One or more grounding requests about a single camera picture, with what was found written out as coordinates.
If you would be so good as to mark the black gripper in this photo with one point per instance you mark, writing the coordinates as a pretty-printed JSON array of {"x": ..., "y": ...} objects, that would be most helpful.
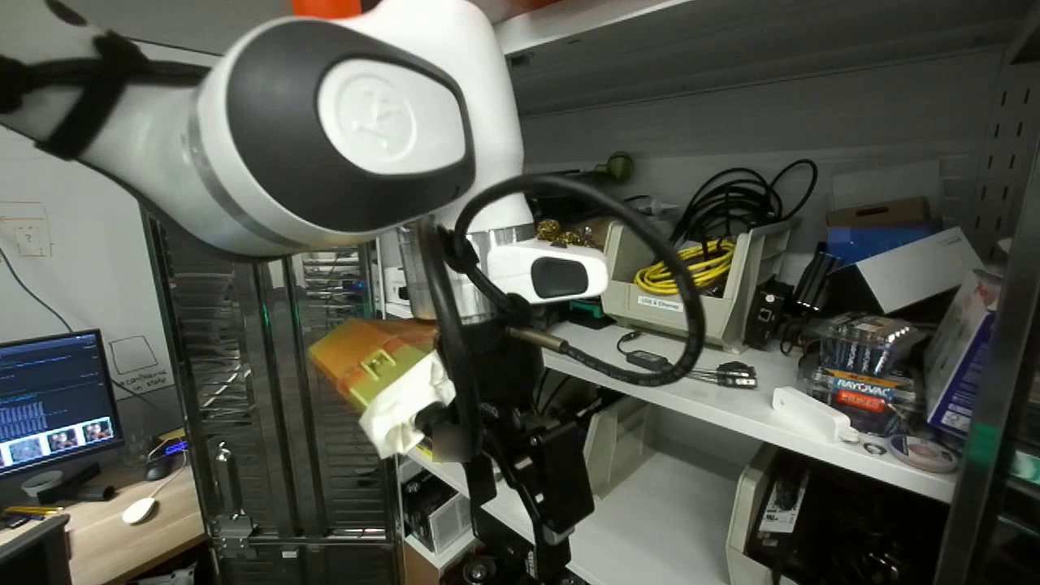
[{"x": 509, "y": 373}]

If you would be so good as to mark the white black Franka robot arm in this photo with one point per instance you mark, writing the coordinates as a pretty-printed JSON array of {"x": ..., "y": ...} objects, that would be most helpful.
[{"x": 164, "y": 132}]

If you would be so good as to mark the white box with black device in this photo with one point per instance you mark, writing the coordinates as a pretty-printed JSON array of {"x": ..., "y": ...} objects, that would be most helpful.
[{"x": 432, "y": 515}]

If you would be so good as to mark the small green item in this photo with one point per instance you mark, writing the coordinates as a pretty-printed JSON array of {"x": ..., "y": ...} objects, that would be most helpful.
[{"x": 585, "y": 312}]

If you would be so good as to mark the stainless steel tray rack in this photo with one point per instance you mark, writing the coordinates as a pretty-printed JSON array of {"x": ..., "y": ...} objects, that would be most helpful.
[{"x": 271, "y": 433}]

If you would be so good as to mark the small white plastic piece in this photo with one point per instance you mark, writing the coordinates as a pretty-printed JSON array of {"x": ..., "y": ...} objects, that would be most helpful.
[{"x": 814, "y": 409}]

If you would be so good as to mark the black charger block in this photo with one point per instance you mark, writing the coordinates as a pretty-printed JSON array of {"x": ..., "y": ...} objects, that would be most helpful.
[{"x": 769, "y": 312}]

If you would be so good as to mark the battery pack with orange label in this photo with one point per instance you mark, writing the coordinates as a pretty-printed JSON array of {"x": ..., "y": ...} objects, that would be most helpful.
[{"x": 863, "y": 398}]

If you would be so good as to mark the black cylindrical device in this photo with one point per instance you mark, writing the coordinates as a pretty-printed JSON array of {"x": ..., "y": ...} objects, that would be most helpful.
[{"x": 814, "y": 282}]

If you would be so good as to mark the clear battery blister pack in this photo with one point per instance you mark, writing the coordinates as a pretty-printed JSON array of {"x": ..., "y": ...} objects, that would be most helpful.
[{"x": 872, "y": 345}]

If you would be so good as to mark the black device with blue light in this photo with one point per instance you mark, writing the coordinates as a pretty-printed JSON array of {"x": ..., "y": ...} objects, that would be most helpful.
[{"x": 164, "y": 456}]

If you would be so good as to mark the flat clear tape roll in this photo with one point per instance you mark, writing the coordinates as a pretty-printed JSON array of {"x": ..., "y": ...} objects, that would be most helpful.
[{"x": 924, "y": 452}]

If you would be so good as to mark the white computer mouse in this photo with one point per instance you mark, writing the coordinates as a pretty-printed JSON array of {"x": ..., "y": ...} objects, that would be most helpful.
[{"x": 141, "y": 508}]

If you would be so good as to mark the blue flat box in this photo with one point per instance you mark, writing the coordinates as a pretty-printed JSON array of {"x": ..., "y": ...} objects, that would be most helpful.
[{"x": 877, "y": 242}]

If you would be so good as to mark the brown cardboard box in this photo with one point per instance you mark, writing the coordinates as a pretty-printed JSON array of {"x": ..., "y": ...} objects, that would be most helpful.
[{"x": 877, "y": 211}]

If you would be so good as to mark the plain white cardboard box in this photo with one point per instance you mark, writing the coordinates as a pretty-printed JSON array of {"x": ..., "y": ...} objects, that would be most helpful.
[{"x": 921, "y": 271}]

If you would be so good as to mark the blue and white box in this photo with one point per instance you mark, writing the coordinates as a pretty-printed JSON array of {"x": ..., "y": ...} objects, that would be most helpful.
[{"x": 961, "y": 359}]

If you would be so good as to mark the wooden desk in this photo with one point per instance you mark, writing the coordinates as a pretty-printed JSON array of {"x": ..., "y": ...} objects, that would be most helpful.
[{"x": 107, "y": 548}]

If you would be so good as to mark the black monitor stand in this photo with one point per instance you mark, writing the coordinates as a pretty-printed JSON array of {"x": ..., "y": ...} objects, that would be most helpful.
[{"x": 68, "y": 485}]

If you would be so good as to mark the computer monitor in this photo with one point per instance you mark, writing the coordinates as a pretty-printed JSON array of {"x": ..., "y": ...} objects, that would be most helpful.
[{"x": 53, "y": 400}]

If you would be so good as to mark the orange green white camera mount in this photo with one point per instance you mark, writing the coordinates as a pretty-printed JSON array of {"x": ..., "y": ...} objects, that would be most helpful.
[{"x": 378, "y": 369}]

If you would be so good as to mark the white wall plate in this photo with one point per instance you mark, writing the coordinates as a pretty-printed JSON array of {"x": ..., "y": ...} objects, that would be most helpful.
[{"x": 134, "y": 359}]

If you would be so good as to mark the metal shelving unit frame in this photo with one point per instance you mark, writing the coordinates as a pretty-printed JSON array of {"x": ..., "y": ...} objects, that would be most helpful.
[{"x": 1008, "y": 359}]

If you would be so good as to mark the white wall outlet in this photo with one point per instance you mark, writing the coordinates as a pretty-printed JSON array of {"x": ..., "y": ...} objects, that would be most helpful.
[{"x": 24, "y": 231}]

